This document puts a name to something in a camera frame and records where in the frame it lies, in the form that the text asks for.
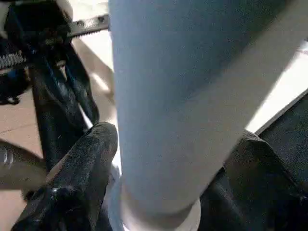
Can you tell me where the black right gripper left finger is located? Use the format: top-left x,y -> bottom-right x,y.
10,122 -> 119,231

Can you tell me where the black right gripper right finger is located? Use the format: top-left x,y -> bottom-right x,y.
198,130 -> 308,231

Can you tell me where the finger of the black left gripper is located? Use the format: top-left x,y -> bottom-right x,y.
29,60 -> 90,169

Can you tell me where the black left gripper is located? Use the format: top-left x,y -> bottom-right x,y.
0,0 -> 110,127

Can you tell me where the white plastic table top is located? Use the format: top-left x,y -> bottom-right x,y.
57,0 -> 308,167

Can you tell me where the white plastic table leg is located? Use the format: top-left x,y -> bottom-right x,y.
107,0 -> 308,231

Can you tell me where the black shoe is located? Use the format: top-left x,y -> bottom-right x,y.
0,94 -> 21,105

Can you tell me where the grey trouser leg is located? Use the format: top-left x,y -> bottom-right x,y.
0,140 -> 51,191

